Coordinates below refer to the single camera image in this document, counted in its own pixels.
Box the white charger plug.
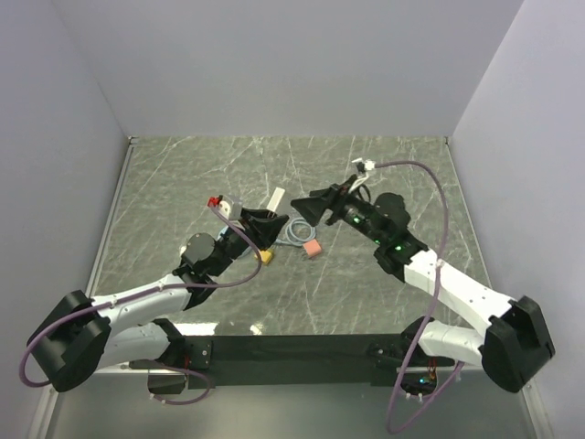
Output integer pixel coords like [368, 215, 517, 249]
[267, 187, 287, 215]

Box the blue power strip cord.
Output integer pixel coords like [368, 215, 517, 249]
[273, 218, 317, 251]

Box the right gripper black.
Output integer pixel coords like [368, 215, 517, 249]
[290, 175, 387, 246]

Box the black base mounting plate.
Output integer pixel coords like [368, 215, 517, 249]
[127, 333, 458, 390]

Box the round blue power strip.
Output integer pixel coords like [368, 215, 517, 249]
[216, 226, 229, 241]

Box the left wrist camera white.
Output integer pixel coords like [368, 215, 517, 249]
[207, 195, 243, 221]

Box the pink charger plug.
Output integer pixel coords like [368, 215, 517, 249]
[303, 239, 323, 258]

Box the yellow charger plug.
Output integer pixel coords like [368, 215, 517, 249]
[252, 249, 274, 265]

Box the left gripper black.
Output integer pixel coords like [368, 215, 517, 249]
[210, 207, 290, 277]

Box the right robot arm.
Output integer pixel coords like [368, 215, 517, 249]
[291, 184, 556, 393]

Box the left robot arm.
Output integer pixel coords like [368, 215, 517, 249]
[18, 207, 289, 392]

